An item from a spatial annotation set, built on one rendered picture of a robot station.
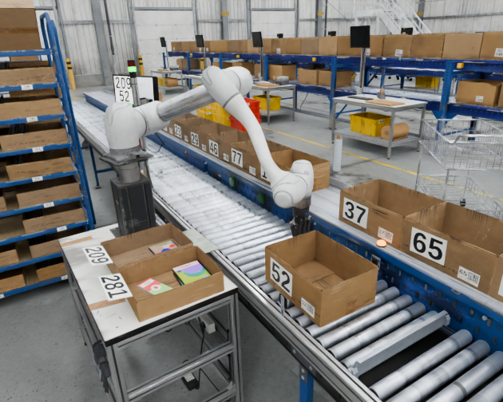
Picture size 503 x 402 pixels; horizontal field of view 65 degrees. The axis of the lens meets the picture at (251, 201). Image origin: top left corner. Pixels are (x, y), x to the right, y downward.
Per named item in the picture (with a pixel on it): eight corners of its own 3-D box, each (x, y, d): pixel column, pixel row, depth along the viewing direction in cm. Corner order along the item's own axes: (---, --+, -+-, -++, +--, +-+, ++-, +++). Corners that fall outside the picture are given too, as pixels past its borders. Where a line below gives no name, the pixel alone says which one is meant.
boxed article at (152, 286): (161, 301, 166) (161, 297, 165) (136, 288, 175) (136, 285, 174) (174, 292, 172) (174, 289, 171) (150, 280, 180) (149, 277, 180)
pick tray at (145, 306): (120, 288, 177) (116, 269, 173) (198, 262, 195) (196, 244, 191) (139, 323, 154) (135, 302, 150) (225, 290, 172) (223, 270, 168)
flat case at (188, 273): (188, 291, 167) (188, 288, 167) (172, 270, 182) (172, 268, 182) (216, 281, 174) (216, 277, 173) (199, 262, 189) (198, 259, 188)
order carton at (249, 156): (230, 165, 297) (228, 143, 291) (263, 159, 311) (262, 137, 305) (258, 179, 266) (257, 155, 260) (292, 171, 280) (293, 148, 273)
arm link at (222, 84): (235, 92, 166) (248, 88, 178) (207, 60, 167) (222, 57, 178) (216, 112, 174) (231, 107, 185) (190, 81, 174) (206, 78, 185)
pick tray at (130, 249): (102, 259, 200) (99, 242, 196) (172, 238, 219) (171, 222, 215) (119, 285, 178) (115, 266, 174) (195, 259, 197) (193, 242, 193)
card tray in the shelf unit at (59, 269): (38, 281, 293) (35, 269, 289) (34, 263, 317) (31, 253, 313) (94, 265, 313) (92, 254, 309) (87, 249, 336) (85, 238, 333)
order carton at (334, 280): (264, 278, 180) (263, 246, 173) (314, 260, 193) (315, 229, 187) (319, 328, 148) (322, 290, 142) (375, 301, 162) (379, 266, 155)
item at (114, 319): (58, 243, 224) (57, 238, 223) (156, 217, 253) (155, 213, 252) (105, 348, 146) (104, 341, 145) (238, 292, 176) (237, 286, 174)
